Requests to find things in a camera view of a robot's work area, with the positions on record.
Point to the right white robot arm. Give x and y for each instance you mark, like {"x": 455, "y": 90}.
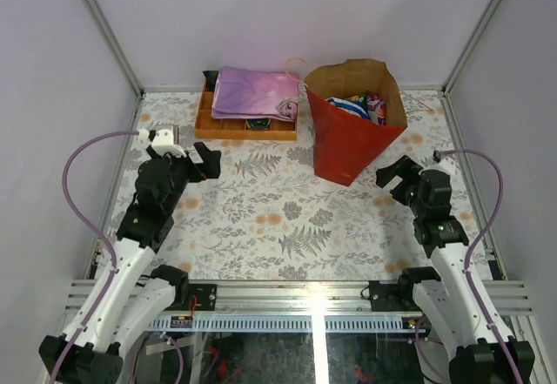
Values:
{"x": 480, "y": 347}

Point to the aluminium front rail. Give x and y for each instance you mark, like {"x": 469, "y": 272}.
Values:
{"x": 281, "y": 305}

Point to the green candy bag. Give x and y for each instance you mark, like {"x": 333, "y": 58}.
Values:
{"x": 357, "y": 98}

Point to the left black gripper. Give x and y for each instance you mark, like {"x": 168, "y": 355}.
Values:
{"x": 191, "y": 165}

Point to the purple frozen gift bag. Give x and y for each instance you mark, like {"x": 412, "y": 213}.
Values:
{"x": 245, "y": 94}

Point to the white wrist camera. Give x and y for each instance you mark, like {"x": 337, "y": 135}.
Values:
{"x": 444, "y": 163}
{"x": 163, "y": 141}

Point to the orange wooden tray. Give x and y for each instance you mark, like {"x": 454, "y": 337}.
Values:
{"x": 207, "y": 127}

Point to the red paper bag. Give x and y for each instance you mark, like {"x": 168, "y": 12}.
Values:
{"x": 344, "y": 144}

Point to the floral table cloth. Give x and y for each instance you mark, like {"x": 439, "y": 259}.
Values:
{"x": 269, "y": 217}

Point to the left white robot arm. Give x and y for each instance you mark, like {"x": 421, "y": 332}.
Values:
{"x": 92, "y": 348}

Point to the blue chips bag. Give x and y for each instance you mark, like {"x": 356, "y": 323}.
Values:
{"x": 357, "y": 109}

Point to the dark packet in tray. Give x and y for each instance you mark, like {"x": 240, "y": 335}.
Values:
{"x": 258, "y": 124}

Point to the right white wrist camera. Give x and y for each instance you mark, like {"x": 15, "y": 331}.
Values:
{"x": 444, "y": 163}

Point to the purple snack packet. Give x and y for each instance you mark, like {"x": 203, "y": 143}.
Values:
{"x": 376, "y": 108}

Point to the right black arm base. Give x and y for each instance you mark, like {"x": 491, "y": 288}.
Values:
{"x": 383, "y": 296}

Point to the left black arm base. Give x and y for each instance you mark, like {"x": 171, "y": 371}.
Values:
{"x": 202, "y": 297}

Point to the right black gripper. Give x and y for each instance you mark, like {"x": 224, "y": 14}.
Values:
{"x": 404, "y": 168}

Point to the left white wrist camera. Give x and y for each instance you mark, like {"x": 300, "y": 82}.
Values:
{"x": 163, "y": 141}

